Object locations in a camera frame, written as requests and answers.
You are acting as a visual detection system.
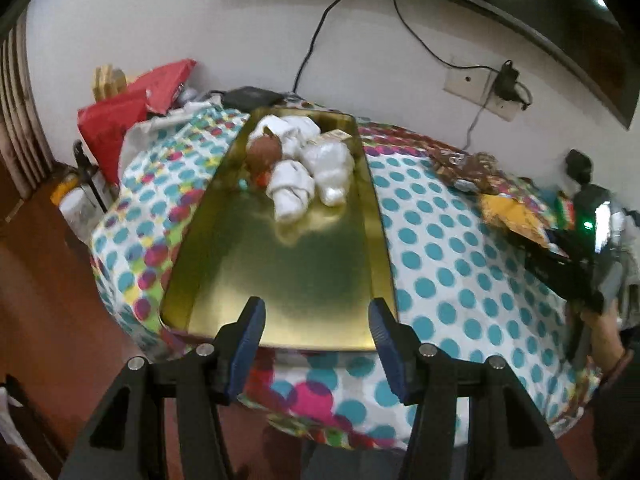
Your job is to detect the brown toy figurine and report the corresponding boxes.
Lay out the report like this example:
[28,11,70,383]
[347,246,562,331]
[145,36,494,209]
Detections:
[237,127,286,191]

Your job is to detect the gold metal tray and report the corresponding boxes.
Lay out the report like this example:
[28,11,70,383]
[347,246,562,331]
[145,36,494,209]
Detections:
[160,107,401,352]

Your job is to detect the black cable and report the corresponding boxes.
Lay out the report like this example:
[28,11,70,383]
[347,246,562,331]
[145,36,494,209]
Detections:
[466,104,490,152]
[292,0,360,93]
[391,0,503,70]

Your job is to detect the wooden blocks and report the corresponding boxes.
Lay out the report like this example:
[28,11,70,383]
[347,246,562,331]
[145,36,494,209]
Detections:
[92,64,127,102]

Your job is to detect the red bag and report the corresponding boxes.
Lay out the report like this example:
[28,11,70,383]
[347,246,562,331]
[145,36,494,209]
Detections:
[77,59,198,186]

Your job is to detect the person's right hand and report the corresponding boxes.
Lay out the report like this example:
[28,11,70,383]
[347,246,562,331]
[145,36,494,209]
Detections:
[580,305,628,376]

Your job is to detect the beige wall outlet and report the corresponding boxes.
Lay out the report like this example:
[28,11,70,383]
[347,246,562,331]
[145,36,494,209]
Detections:
[444,67,521,122]

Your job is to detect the black charger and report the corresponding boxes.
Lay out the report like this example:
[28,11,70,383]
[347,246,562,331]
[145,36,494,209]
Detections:
[495,60,532,111]

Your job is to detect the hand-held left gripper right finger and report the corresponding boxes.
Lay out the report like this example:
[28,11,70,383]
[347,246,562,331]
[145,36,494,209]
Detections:
[368,297,576,480]

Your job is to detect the black plug adapter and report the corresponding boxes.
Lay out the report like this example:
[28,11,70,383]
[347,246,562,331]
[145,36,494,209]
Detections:
[565,149,593,186]

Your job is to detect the brown chocolate packet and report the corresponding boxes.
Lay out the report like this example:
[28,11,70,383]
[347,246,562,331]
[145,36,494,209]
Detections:
[432,147,521,196]

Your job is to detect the red and green box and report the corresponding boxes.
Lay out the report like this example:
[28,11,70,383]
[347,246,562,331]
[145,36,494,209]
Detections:
[554,195,576,228]

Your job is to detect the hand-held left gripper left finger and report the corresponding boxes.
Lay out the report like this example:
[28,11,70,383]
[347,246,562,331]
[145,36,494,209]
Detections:
[57,296,267,480]

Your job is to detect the white sock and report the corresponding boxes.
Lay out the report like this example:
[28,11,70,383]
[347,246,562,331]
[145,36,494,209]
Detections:
[282,116,322,161]
[266,160,317,225]
[247,114,288,143]

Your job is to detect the orange snack packet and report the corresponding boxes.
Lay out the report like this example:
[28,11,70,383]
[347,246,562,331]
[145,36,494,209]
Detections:
[477,192,556,251]

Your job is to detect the white plastic bag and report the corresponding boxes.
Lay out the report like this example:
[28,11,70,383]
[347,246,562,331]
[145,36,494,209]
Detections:
[117,102,213,171]

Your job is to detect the grey cloth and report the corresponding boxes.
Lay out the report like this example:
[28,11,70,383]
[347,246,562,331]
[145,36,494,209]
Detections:
[617,210,640,331]

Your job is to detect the beige cardboard box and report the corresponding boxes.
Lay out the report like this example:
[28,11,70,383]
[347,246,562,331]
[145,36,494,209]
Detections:
[307,129,353,147]

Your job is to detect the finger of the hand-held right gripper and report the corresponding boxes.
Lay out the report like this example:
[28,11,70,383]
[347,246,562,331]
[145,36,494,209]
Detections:
[507,225,601,281]
[522,247,605,312]

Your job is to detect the white jar with yellow lid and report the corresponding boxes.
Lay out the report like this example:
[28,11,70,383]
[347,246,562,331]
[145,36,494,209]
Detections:
[57,175,103,241]

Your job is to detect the clear plastic bag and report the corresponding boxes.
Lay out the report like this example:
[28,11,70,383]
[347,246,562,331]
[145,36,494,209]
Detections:
[301,141,355,207]

